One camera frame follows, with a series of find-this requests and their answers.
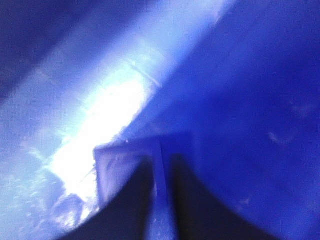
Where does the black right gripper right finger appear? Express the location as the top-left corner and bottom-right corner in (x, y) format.
(170, 154), (276, 240)

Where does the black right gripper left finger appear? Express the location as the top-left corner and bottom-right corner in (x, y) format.
(60, 159), (153, 240)

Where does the small blue block part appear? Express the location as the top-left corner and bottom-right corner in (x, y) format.
(94, 131), (193, 240)

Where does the large blue plastic tote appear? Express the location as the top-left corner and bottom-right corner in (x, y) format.
(0, 0), (320, 240)

